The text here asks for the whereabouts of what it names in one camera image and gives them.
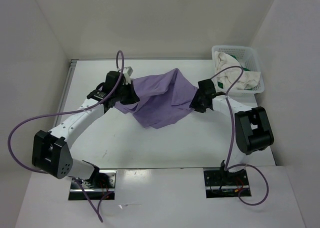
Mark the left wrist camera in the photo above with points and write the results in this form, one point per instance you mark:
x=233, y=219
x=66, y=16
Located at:
x=127, y=72

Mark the white plastic basket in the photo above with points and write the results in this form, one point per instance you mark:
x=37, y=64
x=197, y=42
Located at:
x=244, y=61

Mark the purple t shirt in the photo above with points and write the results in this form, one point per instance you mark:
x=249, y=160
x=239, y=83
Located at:
x=164, y=99

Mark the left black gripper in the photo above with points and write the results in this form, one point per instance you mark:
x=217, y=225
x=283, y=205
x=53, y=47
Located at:
x=133, y=98

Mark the cream white t shirt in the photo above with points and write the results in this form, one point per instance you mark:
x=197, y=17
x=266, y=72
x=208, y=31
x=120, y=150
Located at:
x=232, y=72

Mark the green t shirt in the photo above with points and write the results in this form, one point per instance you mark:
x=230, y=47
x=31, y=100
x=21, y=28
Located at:
x=246, y=69

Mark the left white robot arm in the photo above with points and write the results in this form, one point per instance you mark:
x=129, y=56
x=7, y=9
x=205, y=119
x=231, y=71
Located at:
x=51, y=149

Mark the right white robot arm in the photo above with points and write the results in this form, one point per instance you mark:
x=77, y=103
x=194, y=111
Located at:
x=250, y=127

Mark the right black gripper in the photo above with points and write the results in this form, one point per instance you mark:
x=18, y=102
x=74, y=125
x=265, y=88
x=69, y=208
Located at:
x=194, y=104

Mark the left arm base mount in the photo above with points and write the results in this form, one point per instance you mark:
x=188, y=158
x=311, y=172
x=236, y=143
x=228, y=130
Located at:
x=103, y=189

